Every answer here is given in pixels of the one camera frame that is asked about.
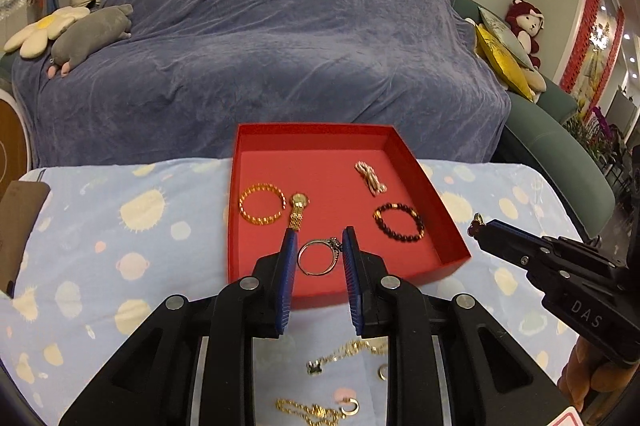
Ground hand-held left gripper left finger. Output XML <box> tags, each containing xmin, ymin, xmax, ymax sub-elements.
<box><xmin>59</xmin><ymin>229</ymin><xmax>299</xmax><ymax>426</ymax></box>

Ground gold cushion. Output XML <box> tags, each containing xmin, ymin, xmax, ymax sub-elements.
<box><xmin>474</xmin><ymin>24</ymin><xmax>536</xmax><ymax>102</ymax></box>

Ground gold chain-link bracelet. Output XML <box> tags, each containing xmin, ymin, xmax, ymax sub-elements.
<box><xmin>238</xmin><ymin>183</ymin><xmax>287</xmax><ymax>227</ymax></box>

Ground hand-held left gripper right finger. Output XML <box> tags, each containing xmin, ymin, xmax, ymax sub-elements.
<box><xmin>341</xmin><ymin>226</ymin><xmax>586</xmax><ymax>426</ymax></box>

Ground silver ring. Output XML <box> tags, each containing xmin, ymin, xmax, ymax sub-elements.
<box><xmin>297</xmin><ymin>236</ymin><xmax>343</xmax><ymax>277</ymax></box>

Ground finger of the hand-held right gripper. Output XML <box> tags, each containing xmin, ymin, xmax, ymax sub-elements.
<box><xmin>487</xmin><ymin>219</ymin><xmax>621</xmax><ymax>268</ymax></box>
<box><xmin>477</xmin><ymin>226</ymin><xmax>576</xmax><ymax>288</ymax></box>

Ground person's right hand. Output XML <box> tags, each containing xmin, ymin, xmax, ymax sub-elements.
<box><xmin>557</xmin><ymin>333</ymin><xmax>640</xmax><ymax>426</ymax></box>

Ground white round wooden-faced appliance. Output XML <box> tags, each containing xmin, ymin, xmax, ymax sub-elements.
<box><xmin>0</xmin><ymin>89</ymin><xmax>33</xmax><ymax>177</ymax></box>

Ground brown flat pad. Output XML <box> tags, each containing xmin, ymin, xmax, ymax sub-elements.
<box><xmin>0</xmin><ymin>180</ymin><xmax>52</xmax><ymax>299</ymax></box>

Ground red monkey plush toy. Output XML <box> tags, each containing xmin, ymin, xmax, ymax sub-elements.
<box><xmin>505</xmin><ymin>0</ymin><xmax>546</xmax><ymax>68</ymax></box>

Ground gold necklace with black clover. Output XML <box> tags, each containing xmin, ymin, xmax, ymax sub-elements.
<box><xmin>306</xmin><ymin>338</ymin><xmax>390</xmax><ymax>376</ymax></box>

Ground grey plush toy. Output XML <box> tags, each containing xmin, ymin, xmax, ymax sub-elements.
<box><xmin>46</xmin><ymin>4</ymin><xmax>135</xmax><ymax>80</ymax></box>

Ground red cardboard box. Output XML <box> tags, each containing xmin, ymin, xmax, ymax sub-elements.
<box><xmin>227</xmin><ymin>122</ymin><xmax>472</xmax><ymax>312</ymax></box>

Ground grey cushion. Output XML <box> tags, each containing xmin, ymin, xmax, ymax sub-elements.
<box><xmin>477</xmin><ymin>5</ymin><xmax>536</xmax><ymax>70</ymax></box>

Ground flower-shaped cushion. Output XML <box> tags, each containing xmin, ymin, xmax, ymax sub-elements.
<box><xmin>4</xmin><ymin>5</ymin><xmax>91</xmax><ymax>58</ymax></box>

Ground pearl bracelet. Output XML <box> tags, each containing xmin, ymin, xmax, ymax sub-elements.
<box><xmin>354</xmin><ymin>161</ymin><xmax>388</xmax><ymax>197</ymax></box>

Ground potted flower plant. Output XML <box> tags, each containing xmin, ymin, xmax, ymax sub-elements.
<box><xmin>565</xmin><ymin>106</ymin><xmax>628</xmax><ymax>167</ymax></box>

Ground gold wristwatch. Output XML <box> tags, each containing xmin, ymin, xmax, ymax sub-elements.
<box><xmin>286</xmin><ymin>192</ymin><xmax>312</xmax><ymax>232</ymax></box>

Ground blue-grey sofa blanket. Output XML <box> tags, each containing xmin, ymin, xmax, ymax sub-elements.
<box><xmin>11</xmin><ymin>0</ymin><xmax>513</xmax><ymax>169</ymax></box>

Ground light blue printed tablecloth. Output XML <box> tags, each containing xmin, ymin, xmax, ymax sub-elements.
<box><xmin>0</xmin><ymin>159</ymin><xmax>586</xmax><ymax>426</ymax></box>

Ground gold chain necklace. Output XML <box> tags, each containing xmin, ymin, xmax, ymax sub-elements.
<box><xmin>275</xmin><ymin>397</ymin><xmax>361</xmax><ymax>426</ymax></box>

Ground green sofa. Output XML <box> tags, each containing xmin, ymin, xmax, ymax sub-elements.
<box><xmin>452</xmin><ymin>0</ymin><xmax>616</xmax><ymax>239</ymax></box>

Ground black bead bracelet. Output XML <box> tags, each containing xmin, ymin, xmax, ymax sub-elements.
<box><xmin>372</xmin><ymin>202</ymin><xmax>426</xmax><ymax>243</ymax></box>

